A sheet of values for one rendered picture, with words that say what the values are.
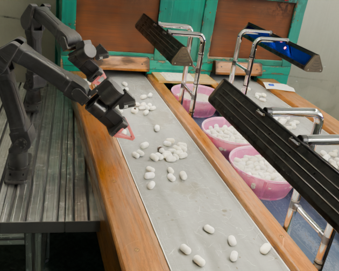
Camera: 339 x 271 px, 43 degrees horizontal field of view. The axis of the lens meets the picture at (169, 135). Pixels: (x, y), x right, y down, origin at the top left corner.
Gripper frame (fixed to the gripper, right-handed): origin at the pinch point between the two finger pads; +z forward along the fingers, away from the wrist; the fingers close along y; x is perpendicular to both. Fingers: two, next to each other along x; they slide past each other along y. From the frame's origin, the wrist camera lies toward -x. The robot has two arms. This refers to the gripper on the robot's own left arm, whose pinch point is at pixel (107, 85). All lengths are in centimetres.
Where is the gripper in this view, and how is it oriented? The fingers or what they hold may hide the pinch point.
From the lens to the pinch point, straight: 183.0
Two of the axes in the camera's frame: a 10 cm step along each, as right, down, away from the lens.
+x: -7.1, 6.9, 1.1
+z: 6.4, 5.7, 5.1
